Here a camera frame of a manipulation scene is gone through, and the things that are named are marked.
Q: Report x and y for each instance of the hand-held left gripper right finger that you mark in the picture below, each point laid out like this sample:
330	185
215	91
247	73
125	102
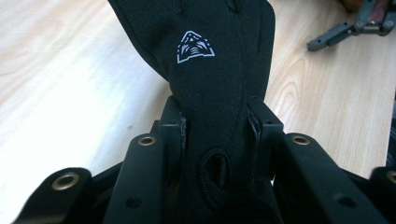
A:
264	137

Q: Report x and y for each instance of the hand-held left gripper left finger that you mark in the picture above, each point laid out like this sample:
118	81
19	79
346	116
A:
172	137

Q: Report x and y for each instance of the black glove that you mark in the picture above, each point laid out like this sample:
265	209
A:
214	93

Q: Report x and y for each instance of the dark cloth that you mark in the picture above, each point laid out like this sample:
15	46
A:
392	133

